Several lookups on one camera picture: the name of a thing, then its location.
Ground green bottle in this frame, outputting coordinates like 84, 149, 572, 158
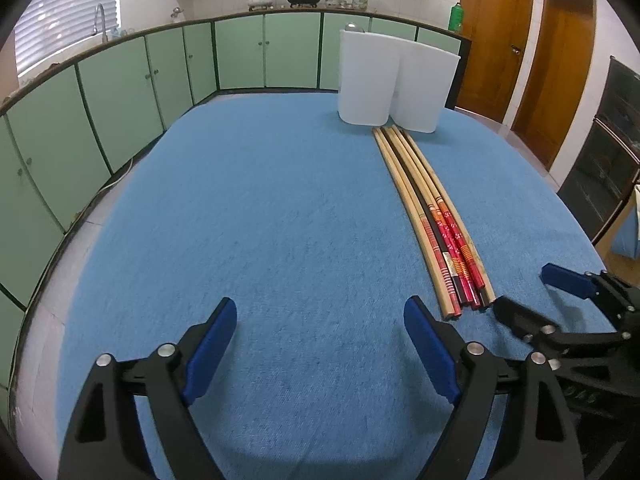
448, 2, 464, 34

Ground orange red patterned chopstick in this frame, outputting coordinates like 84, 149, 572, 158
392, 126, 495, 309

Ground blue table mat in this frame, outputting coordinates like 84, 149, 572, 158
54, 90, 618, 480

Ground wooden door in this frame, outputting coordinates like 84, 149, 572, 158
512, 0, 597, 169
457, 0, 534, 122

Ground plain-end bamboo chopstick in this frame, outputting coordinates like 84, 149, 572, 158
372, 128, 461, 321

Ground black chopstick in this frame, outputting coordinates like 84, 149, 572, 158
384, 127, 478, 308

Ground dark glass cabinet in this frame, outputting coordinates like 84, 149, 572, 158
558, 58, 639, 243

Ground chrome sink faucet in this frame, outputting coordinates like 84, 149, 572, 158
92, 3, 108, 44

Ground white plastic utensil holder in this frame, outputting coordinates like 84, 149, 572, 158
337, 29, 460, 133

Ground window blinds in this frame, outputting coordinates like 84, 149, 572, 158
14, 0, 120, 74

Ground red-striped bamboo chopstick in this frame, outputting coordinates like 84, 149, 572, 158
374, 127, 473, 320

